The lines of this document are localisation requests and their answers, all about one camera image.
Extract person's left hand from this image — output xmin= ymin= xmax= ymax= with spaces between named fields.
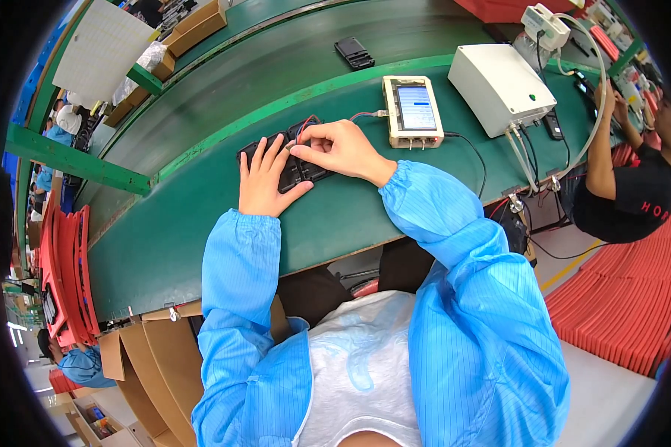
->
xmin=238 ymin=133 xmax=315 ymax=218

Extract person's right hand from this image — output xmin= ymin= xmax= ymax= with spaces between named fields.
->
xmin=290 ymin=120 xmax=398 ymax=188

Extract black plastic battery pack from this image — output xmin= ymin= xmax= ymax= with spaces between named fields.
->
xmin=235 ymin=115 xmax=337 ymax=195

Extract red and blue test wires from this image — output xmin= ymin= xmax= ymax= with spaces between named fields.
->
xmin=294 ymin=111 xmax=390 ymax=147

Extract black plastic casing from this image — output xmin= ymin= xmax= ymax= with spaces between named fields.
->
xmin=334 ymin=36 xmax=376 ymax=70

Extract beige tester with screen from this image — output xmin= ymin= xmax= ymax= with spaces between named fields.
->
xmin=382 ymin=75 xmax=446 ymax=150

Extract person's legs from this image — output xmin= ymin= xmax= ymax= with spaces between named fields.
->
xmin=277 ymin=235 xmax=438 ymax=328

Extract cardboard boxes with parts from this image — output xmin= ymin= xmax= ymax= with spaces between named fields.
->
xmin=103 ymin=0 xmax=229 ymax=129

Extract white plastic box unit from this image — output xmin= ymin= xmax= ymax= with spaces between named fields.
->
xmin=447 ymin=44 xmax=558 ymax=139

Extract metal table clamp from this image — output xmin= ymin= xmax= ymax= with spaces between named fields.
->
xmin=501 ymin=186 xmax=525 ymax=215

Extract red tray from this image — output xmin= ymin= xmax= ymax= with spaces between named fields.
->
xmin=454 ymin=0 xmax=586 ymax=24

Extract crumpled clear plastic bag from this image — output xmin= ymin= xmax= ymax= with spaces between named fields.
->
xmin=512 ymin=31 xmax=553 ymax=72

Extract person's body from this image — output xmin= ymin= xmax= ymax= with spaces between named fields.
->
xmin=190 ymin=240 xmax=571 ymax=447

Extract black handheld device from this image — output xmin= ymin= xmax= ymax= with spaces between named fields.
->
xmin=542 ymin=108 xmax=565 ymax=142

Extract green steel beam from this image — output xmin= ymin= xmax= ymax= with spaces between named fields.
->
xmin=4 ymin=123 xmax=153 ymax=197

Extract white hanging device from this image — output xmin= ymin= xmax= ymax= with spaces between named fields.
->
xmin=520 ymin=3 xmax=571 ymax=53

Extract open cardboard boxes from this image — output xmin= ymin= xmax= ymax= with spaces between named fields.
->
xmin=97 ymin=295 xmax=292 ymax=447

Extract upright red trays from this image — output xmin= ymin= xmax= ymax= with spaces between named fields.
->
xmin=38 ymin=190 xmax=101 ymax=348

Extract cluttered workbench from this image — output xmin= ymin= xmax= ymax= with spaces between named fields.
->
xmin=570 ymin=0 xmax=667 ymax=115

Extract stack of red trays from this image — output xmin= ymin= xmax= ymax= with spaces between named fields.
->
xmin=544 ymin=142 xmax=671 ymax=379

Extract cardboard box with items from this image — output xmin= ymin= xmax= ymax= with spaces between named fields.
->
xmin=67 ymin=394 xmax=143 ymax=447

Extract black power cable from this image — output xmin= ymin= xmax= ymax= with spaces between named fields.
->
xmin=443 ymin=131 xmax=489 ymax=200

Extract white cable bundle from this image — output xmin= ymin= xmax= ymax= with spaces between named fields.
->
xmin=503 ymin=124 xmax=541 ymax=196

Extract long white hose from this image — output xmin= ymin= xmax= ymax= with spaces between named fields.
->
xmin=551 ymin=12 xmax=608 ymax=188

